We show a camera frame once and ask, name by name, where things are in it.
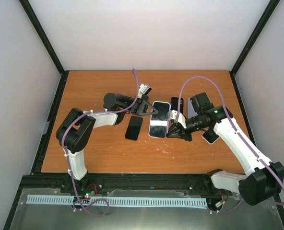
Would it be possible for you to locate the black phone case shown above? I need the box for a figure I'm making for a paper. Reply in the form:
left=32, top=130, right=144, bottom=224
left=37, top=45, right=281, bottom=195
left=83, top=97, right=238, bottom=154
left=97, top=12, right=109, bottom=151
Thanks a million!
left=170, top=97, right=184, bottom=114

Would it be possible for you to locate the purple cable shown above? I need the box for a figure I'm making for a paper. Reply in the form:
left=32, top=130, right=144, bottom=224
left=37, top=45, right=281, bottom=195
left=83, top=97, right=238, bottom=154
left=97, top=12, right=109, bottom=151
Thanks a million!
left=61, top=68, right=141, bottom=216
left=177, top=76, right=284, bottom=214

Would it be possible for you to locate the phone in pink case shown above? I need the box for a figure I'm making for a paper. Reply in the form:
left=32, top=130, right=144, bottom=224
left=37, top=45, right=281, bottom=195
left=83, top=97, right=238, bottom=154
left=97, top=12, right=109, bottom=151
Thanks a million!
left=201, top=130, right=220, bottom=144

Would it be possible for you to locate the left black frame post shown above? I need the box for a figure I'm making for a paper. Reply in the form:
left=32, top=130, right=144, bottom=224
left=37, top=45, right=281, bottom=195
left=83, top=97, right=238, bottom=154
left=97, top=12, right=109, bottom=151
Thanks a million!
left=19, top=0, right=65, bottom=76

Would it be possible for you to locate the right black frame post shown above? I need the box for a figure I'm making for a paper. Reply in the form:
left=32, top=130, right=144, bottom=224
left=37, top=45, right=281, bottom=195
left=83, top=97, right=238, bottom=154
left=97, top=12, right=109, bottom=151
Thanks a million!
left=230, top=0, right=280, bottom=78

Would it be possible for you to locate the metal sheet front panel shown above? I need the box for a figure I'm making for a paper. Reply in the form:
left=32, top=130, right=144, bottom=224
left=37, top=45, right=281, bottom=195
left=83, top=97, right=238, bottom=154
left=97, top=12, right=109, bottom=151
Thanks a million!
left=5, top=189, right=284, bottom=230

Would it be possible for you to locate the light blue slotted cable duct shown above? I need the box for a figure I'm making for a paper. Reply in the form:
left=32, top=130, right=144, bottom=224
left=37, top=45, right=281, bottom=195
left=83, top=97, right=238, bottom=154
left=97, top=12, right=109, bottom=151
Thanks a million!
left=25, top=195, right=208, bottom=209

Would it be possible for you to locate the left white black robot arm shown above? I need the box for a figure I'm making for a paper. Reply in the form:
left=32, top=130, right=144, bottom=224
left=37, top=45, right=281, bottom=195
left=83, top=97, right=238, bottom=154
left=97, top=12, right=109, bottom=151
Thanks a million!
left=56, top=93, right=158, bottom=193

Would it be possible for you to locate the black frame post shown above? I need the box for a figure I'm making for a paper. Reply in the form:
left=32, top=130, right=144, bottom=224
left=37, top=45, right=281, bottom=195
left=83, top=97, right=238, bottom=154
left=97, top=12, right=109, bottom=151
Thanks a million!
left=19, top=0, right=65, bottom=76
left=230, top=0, right=280, bottom=78

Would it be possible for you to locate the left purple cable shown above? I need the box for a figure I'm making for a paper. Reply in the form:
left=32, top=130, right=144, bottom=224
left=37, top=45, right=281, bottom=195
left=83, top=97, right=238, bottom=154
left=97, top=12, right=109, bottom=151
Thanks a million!
left=61, top=68, right=141, bottom=216

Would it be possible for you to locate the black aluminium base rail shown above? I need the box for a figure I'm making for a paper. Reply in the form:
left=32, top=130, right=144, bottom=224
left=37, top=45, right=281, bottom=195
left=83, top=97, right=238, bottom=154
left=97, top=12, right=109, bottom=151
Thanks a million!
left=19, top=172, right=277, bottom=195

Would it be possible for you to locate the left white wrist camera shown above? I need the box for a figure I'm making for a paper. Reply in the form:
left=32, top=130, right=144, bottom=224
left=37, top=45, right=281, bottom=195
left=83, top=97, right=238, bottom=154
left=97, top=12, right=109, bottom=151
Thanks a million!
left=138, top=83, right=152, bottom=98

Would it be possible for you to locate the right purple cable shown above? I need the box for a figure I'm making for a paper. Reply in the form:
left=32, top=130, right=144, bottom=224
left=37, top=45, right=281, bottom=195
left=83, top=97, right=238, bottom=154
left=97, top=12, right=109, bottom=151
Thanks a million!
left=177, top=76, right=284, bottom=214

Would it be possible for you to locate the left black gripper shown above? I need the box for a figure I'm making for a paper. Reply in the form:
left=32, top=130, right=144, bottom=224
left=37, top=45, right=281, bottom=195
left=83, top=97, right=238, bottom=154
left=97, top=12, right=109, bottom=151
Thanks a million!
left=120, top=95, right=159, bottom=116

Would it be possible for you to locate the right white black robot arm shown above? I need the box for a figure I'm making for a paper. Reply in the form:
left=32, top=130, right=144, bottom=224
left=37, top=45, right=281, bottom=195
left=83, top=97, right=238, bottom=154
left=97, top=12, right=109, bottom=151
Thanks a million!
left=166, top=92, right=284, bottom=206

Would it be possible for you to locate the phone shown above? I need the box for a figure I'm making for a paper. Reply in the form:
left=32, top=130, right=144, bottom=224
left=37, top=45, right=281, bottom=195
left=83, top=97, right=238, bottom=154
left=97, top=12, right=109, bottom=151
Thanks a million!
left=187, top=98, right=198, bottom=118
left=201, top=130, right=220, bottom=144
left=149, top=101, right=171, bottom=138

